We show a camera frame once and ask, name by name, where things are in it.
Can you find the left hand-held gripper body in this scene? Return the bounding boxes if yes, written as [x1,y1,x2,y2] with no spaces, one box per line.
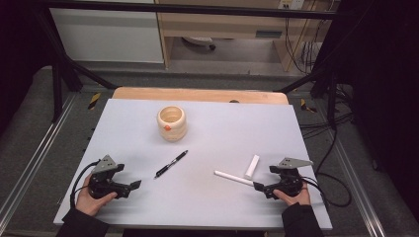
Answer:
[88,154,131,200]

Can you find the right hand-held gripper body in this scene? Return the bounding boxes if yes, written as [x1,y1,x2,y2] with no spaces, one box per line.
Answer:
[263,157,314,200]

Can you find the white pen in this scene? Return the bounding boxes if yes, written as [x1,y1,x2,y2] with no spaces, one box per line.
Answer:
[213,170,255,188]

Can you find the black pen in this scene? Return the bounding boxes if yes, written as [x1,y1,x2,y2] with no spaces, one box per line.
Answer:
[153,149,190,180]

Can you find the wooden pen holder cup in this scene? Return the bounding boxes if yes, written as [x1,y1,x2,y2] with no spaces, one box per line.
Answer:
[156,105,188,143]

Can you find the person's right hand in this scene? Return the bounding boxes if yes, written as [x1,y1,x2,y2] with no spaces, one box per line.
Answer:
[272,183,312,207]

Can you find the person's left hand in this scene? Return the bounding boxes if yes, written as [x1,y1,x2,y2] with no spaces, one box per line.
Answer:
[75,173,119,217]

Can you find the white pen cap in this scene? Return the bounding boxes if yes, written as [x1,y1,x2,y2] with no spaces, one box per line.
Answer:
[244,154,261,178]

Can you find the white table board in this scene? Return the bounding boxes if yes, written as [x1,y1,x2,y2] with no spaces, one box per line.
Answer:
[53,98,333,231]

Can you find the wooden table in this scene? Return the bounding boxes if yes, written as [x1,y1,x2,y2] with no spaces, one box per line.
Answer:
[112,86,291,106]

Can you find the black curtain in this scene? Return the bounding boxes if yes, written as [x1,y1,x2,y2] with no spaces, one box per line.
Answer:
[0,0,63,132]
[320,0,419,225]

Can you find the white cabinet panel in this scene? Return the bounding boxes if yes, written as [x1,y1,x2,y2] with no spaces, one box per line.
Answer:
[48,0,165,64]

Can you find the grey chair base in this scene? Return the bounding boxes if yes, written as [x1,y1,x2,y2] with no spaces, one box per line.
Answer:
[181,36,217,51]

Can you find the light wooden desk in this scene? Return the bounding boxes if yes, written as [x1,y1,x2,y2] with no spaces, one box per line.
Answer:
[154,0,334,72]

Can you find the white power strip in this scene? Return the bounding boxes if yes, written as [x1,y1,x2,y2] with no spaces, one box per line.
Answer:
[277,0,305,11]

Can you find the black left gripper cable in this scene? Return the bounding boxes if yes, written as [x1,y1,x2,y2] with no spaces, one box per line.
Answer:
[69,159,101,209]

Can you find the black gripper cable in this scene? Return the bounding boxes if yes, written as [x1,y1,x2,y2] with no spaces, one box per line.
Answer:
[69,159,101,209]
[297,124,353,209]

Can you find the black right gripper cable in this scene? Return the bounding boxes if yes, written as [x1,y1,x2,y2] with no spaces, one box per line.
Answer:
[297,124,353,209]

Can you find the aluminium rail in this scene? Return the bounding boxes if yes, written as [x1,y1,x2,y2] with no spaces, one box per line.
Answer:
[329,131,387,237]
[0,93,77,225]

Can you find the bundle of black cables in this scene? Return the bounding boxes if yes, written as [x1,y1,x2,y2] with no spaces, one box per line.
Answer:
[284,0,355,139]

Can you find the black metal frame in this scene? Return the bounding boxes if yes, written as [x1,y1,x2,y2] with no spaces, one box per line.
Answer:
[33,0,340,123]

